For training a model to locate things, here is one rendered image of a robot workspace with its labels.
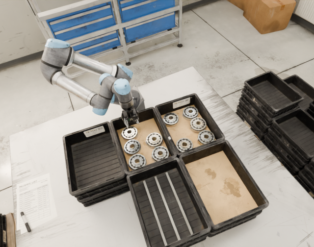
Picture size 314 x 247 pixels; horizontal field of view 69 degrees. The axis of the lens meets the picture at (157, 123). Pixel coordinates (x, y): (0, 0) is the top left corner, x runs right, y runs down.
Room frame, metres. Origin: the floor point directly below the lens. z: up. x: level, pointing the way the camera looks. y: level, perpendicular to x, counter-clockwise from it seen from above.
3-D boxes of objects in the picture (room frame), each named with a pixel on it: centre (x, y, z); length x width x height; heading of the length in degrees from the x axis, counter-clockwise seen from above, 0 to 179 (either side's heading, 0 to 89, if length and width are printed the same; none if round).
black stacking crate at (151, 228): (0.37, 0.01, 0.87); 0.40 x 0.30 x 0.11; 14
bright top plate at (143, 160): (0.64, 0.14, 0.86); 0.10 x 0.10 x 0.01
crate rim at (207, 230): (0.37, 0.01, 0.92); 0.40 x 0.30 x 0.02; 14
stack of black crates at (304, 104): (1.43, -1.40, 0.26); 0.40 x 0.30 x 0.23; 19
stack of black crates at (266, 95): (1.30, -1.02, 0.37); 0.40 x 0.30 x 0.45; 19
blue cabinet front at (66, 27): (2.53, 0.67, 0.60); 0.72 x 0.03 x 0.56; 109
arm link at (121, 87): (0.84, 0.15, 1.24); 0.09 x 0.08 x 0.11; 43
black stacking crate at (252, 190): (0.44, -0.28, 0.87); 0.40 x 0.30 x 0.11; 14
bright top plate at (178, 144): (0.71, -0.15, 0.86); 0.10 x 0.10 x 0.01
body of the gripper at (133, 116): (0.83, 0.15, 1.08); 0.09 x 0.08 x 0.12; 14
